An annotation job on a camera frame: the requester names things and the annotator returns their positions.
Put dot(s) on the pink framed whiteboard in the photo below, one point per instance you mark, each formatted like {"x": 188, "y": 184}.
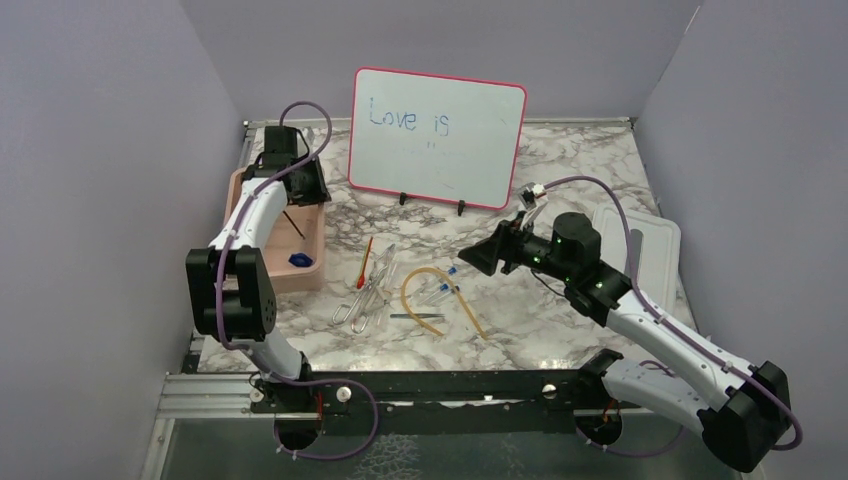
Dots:
{"x": 435, "y": 137}

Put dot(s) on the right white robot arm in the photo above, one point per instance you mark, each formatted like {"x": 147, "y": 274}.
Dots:
{"x": 739, "y": 410}

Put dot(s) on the white plastic bin lid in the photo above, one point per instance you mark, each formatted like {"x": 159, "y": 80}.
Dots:
{"x": 655, "y": 251}

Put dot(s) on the metal crucible tongs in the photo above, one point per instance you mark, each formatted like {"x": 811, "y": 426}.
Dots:
{"x": 355, "y": 314}

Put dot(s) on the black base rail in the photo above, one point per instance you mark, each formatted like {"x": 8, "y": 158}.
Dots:
{"x": 441, "y": 403}

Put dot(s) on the pink plastic bin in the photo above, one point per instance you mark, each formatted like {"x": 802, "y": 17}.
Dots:
{"x": 291, "y": 239}

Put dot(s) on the yellow rubber tube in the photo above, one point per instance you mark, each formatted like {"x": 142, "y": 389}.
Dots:
{"x": 426, "y": 288}

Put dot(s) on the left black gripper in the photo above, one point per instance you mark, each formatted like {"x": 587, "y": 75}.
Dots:
{"x": 320, "y": 192}

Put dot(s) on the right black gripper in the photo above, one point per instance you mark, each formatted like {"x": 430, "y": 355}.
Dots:
{"x": 503, "y": 245}

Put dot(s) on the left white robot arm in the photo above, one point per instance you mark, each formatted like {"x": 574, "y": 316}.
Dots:
{"x": 232, "y": 298}

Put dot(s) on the graduated cylinder blue base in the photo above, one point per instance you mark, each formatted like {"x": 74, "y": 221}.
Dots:
{"x": 300, "y": 260}

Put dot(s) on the black wire tripod stand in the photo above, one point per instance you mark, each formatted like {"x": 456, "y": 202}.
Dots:
{"x": 294, "y": 225}

